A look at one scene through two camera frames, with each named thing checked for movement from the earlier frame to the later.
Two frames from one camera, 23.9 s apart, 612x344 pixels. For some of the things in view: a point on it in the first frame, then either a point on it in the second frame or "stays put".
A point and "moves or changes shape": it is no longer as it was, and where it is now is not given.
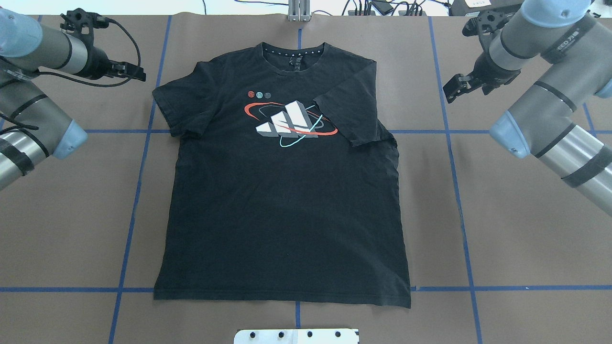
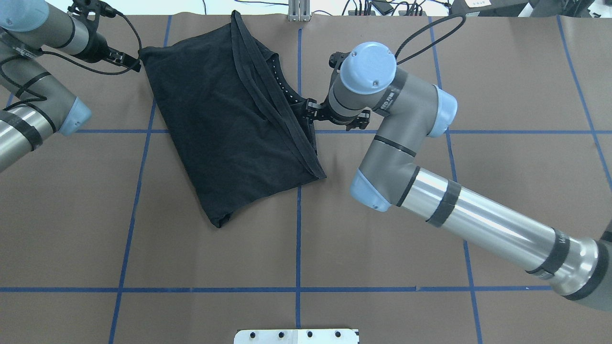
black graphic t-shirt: [283, 186] moves or changes shape
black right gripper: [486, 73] -> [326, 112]
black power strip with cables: [401, 13] stays put
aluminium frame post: [299, 10] stays put
